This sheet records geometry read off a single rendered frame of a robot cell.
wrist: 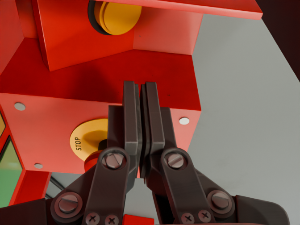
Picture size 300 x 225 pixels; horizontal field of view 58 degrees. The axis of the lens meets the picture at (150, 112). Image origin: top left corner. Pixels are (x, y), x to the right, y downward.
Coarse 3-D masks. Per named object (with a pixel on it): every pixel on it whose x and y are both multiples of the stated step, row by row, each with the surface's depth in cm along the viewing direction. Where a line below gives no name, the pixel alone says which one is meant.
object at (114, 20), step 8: (96, 8) 20; (104, 8) 20; (112, 8) 20; (120, 8) 21; (128, 8) 21; (136, 8) 21; (96, 16) 21; (104, 16) 20; (112, 16) 21; (120, 16) 21; (128, 16) 21; (136, 16) 22; (104, 24) 21; (112, 24) 21; (120, 24) 22; (128, 24) 22; (112, 32) 22; (120, 32) 22
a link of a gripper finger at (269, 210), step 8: (240, 200) 10; (248, 200) 10; (256, 200) 10; (264, 200) 10; (240, 208) 10; (248, 208) 10; (256, 208) 10; (264, 208) 10; (272, 208) 10; (280, 208) 10; (232, 216) 10; (240, 216) 10; (248, 216) 10; (256, 216) 10; (264, 216) 10; (272, 216) 10; (280, 216) 10; (264, 224) 10; (272, 224) 10; (280, 224) 10; (288, 224) 10
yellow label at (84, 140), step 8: (96, 120) 22; (104, 120) 22; (80, 128) 22; (88, 128) 22; (96, 128) 22; (104, 128) 22; (72, 136) 23; (80, 136) 23; (88, 136) 23; (96, 136) 23; (104, 136) 23; (72, 144) 24; (80, 144) 24; (88, 144) 24; (96, 144) 24; (80, 152) 25; (88, 152) 25
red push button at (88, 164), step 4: (104, 140) 23; (100, 144) 23; (104, 144) 23; (100, 148) 23; (104, 148) 23; (96, 152) 22; (100, 152) 21; (88, 156) 22; (92, 156) 21; (96, 156) 21; (88, 160) 22; (92, 160) 21; (96, 160) 21; (84, 164) 22; (88, 164) 22; (92, 164) 21; (84, 168) 22; (88, 168) 22
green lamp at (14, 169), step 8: (8, 144) 22; (8, 152) 22; (0, 160) 21; (8, 160) 22; (16, 160) 24; (0, 168) 21; (8, 168) 23; (16, 168) 24; (0, 176) 21; (8, 176) 23; (16, 176) 24; (0, 184) 21; (8, 184) 23; (16, 184) 24; (0, 192) 21; (8, 192) 23; (0, 200) 22; (8, 200) 23
